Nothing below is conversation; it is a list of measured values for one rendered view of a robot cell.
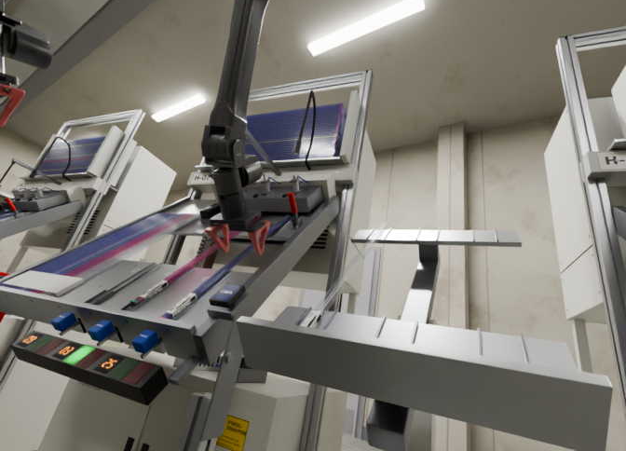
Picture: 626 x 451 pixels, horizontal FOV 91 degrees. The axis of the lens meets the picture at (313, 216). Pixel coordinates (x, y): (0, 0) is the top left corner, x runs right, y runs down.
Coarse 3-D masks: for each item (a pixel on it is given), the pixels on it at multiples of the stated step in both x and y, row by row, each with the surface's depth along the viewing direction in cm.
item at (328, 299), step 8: (384, 224) 78; (376, 232) 72; (368, 240) 67; (376, 240) 69; (368, 248) 63; (360, 256) 59; (352, 264) 57; (360, 264) 58; (344, 272) 54; (352, 272) 54; (336, 280) 51; (344, 280) 51; (336, 288) 48; (328, 296) 46; (336, 296) 48; (320, 304) 45; (328, 304) 45
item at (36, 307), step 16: (0, 288) 72; (0, 304) 74; (16, 304) 71; (32, 304) 67; (48, 304) 64; (64, 304) 62; (80, 304) 60; (48, 320) 67; (96, 320) 59; (112, 320) 57; (128, 320) 55; (144, 320) 53; (160, 320) 52; (112, 336) 59; (128, 336) 57; (160, 336) 53; (176, 336) 51; (192, 336) 49; (160, 352) 55; (176, 352) 53; (192, 352) 51
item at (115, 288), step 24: (120, 264) 81; (144, 264) 79; (96, 288) 70; (120, 288) 68; (144, 288) 67; (168, 288) 66; (192, 288) 65; (216, 288) 63; (144, 312) 59; (192, 312) 57
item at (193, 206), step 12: (180, 204) 130; (192, 204) 128; (204, 204) 125; (264, 216) 101; (276, 216) 100; (192, 228) 100; (204, 228) 98; (288, 228) 89; (240, 240) 96; (276, 240) 92
